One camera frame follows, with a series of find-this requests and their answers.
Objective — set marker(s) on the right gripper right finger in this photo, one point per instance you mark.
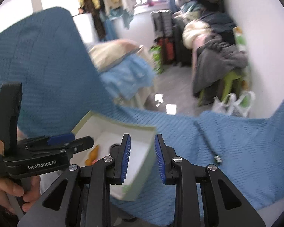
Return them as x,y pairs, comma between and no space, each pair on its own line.
204,194

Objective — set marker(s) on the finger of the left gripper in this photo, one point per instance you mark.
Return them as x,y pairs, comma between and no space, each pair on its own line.
50,140
77,146

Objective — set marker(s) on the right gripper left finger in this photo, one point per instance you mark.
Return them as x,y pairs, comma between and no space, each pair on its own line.
81,196

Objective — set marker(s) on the orange gourd ornament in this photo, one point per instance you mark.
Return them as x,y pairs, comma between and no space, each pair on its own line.
92,157

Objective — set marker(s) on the green jewelry box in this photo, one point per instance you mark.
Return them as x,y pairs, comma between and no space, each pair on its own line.
106,132

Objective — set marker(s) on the left hand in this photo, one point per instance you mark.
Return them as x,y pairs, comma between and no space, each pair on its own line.
9,187

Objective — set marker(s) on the black hair stick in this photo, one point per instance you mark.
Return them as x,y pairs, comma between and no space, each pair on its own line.
217,158

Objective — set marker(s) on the blue textured blanket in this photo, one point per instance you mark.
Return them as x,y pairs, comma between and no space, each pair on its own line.
60,86

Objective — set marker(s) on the beige pillow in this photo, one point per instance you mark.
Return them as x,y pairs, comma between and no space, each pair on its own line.
106,55

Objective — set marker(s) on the light blue bed sheet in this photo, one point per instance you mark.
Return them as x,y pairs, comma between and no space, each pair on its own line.
127,77

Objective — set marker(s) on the white tote bag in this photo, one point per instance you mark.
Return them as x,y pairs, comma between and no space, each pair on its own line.
232,105

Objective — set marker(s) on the green carton box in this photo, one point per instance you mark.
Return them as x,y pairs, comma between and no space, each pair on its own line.
155,51

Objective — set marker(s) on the green plastic stool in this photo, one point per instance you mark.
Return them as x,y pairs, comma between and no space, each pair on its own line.
230,84

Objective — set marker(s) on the red black suitcase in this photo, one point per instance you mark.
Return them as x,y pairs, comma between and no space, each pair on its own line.
167,49

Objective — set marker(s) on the grey fleece blanket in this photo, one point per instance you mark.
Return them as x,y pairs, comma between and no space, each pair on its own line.
214,60

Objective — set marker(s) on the cream pink quilt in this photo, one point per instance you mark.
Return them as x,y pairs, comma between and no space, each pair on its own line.
192,30

